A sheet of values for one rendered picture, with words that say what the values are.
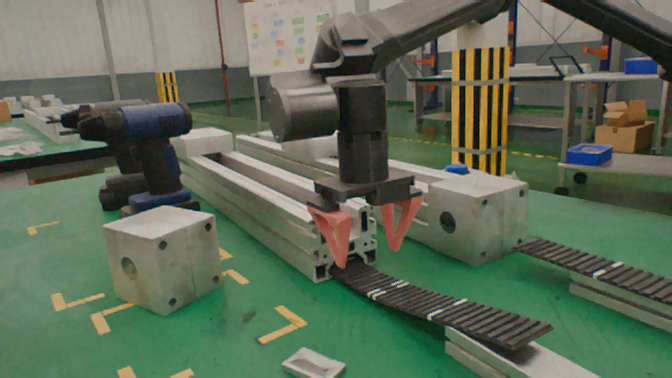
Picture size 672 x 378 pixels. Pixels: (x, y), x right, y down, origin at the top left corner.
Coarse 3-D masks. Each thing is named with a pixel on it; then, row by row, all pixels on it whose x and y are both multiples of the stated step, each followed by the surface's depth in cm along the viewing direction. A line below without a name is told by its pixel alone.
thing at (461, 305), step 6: (462, 300) 46; (468, 300) 46; (450, 306) 45; (456, 306) 45; (462, 306) 45; (468, 306) 45; (438, 312) 44; (444, 312) 44; (450, 312) 44; (456, 312) 44; (432, 318) 43; (438, 318) 43
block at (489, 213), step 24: (432, 192) 64; (456, 192) 60; (480, 192) 59; (504, 192) 60; (432, 216) 65; (456, 216) 61; (480, 216) 59; (504, 216) 61; (432, 240) 66; (456, 240) 62; (480, 240) 60; (504, 240) 62; (480, 264) 60
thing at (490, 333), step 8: (504, 320) 40; (512, 320) 40; (520, 320) 40; (528, 320) 40; (488, 328) 39; (496, 328) 39; (504, 328) 39; (512, 328) 39; (480, 336) 38; (488, 336) 38; (496, 336) 38
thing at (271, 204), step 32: (192, 160) 101; (224, 160) 106; (256, 160) 94; (224, 192) 85; (256, 192) 70; (288, 192) 78; (256, 224) 73; (288, 224) 62; (352, 224) 62; (288, 256) 64; (320, 256) 58
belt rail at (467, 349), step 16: (448, 336) 42; (464, 336) 40; (448, 352) 43; (464, 352) 41; (480, 352) 39; (496, 352) 38; (512, 352) 38; (528, 352) 38; (544, 352) 37; (480, 368) 39; (496, 368) 38; (512, 368) 36; (528, 368) 36; (544, 368) 35; (560, 368) 35; (576, 368) 35
